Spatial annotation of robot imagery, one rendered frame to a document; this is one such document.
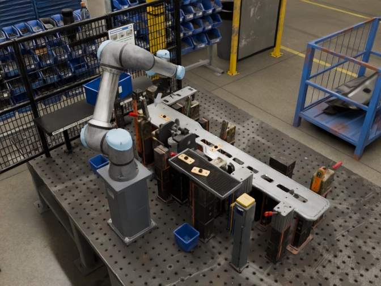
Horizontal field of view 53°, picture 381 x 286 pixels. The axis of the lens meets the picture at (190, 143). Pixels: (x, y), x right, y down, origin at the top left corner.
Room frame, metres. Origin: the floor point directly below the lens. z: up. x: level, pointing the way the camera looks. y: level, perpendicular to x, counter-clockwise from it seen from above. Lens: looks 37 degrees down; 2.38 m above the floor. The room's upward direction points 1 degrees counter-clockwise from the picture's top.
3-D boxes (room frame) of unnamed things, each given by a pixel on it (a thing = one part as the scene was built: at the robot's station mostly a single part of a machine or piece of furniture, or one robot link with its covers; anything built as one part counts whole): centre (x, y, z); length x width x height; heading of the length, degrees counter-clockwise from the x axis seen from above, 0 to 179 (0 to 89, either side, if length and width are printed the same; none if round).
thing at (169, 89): (2.13, 0.15, 1.25); 0.09 x 0.08 x 0.12; 43
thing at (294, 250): (1.35, -0.58, 0.84); 0.18 x 0.06 x 0.29; 133
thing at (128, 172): (1.49, 0.34, 1.15); 0.15 x 0.15 x 0.10
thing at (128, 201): (1.49, 0.34, 0.90); 0.21 x 0.21 x 0.40; 39
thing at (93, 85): (2.37, 0.56, 1.10); 0.30 x 0.17 x 0.13; 143
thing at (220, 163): (1.58, -0.15, 0.89); 0.13 x 0.11 x 0.38; 133
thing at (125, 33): (2.62, 0.48, 1.30); 0.23 x 0.02 x 0.31; 133
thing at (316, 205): (1.80, -0.17, 1.00); 1.38 x 0.22 x 0.02; 43
